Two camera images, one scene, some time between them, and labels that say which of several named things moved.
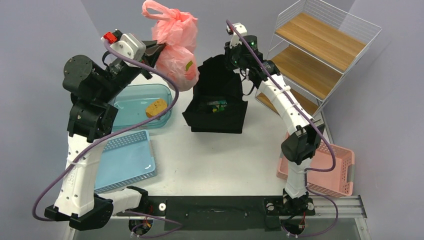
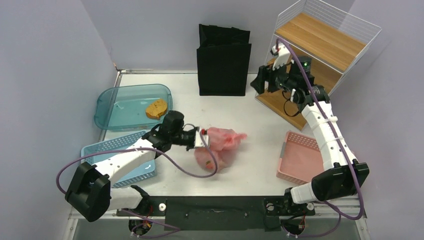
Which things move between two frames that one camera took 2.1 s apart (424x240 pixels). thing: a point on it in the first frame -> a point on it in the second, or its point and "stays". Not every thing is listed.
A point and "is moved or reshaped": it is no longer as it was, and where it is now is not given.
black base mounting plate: (224, 213) stays
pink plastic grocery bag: (178, 30) -> (224, 144)
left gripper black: (151, 55) -> (193, 131)
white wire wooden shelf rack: (314, 45) stays
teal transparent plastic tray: (132, 103) stays
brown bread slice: (156, 107) stays
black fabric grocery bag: (217, 105) is moved or reshaped
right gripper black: (229, 52) -> (266, 74)
